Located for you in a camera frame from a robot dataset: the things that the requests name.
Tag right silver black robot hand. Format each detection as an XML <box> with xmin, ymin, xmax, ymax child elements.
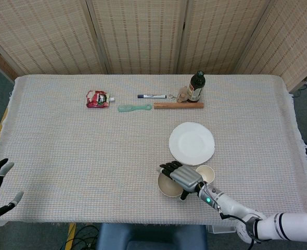
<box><xmin>157</xmin><ymin>160</ymin><xmax>204</xmax><ymax>202</ymax></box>

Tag beige bowl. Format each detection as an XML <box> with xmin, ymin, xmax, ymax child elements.
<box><xmin>157</xmin><ymin>172</ymin><xmax>185</xmax><ymax>198</ymax></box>

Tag white paper cup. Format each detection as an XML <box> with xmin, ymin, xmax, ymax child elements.
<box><xmin>196</xmin><ymin>165</ymin><xmax>215</xmax><ymax>183</ymax></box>

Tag white paper plate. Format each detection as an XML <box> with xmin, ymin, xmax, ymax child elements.
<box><xmin>168</xmin><ymin>121</ymin><xmax>216</xmax><ymax>167</ymax></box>

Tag clear plastic box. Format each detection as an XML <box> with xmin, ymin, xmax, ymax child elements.
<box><xmin>207</xmin><ymin>224</ymin><xmax>236</xmax><ymax>234</ymax></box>

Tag blue chair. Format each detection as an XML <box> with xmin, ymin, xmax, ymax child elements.
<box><xmin>95</xmin><ymin>223</ymin><xmax>208</xmax><ymax>250</ymax></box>

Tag wooden rolling pin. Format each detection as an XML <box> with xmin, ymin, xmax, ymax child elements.
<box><xmin>153</xmin><ymin>102</ymin><xmax>204</xmax><ymax>110</ymax></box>

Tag green plastic brush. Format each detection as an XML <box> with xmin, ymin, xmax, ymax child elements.
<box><xmin>117</xmin><ymin>104</ymin><xmax>152</xmax><ymax>113</ymax></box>

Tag dark brown bottle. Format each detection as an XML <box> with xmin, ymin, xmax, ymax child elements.
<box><xmin>186</xmin><ymin>70</ymin><xmax>206</xmax><ymax>103</ymax></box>

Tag woven beige tablecloth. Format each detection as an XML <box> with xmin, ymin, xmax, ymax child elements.
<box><xmin>0</xmin><ymin>74</ymin><xmax>307</xmax><ymax>228</ymax></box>

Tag red drink pouch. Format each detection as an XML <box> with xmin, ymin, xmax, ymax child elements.
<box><xmin>85</xmin><ymin>90</ymin><xmax>116</xmax><ymax>108</ymax></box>

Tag bamboo screen panel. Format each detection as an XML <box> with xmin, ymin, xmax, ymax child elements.
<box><xmin>176</xmin><ymin>0</ymin><xmax>271</xmax><ymax>76</ymax></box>
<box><xmin>0</xmin><ymin>0</ymin><xmax>109</xmax><ymax>77</ymax></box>
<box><xmin>234</xmin><ymin>0</ymin><xmax>307</xmax><ymax>93</ymax></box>
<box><xmin>85</xmin><ymin>0</ymin><xmax>189</xmax><ymax>76</ymax></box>

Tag tan plush keychain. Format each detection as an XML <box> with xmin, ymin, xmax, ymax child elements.
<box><xmin>169</xmin><ymin>87</ymin><xmax>189</xmax><ymax>103</ymax></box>

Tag black floor cables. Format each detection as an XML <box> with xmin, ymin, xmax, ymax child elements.
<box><xmin>71</xmin><ymin>225</ymin><xmax>101</xmax><ymax>250</ymax></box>

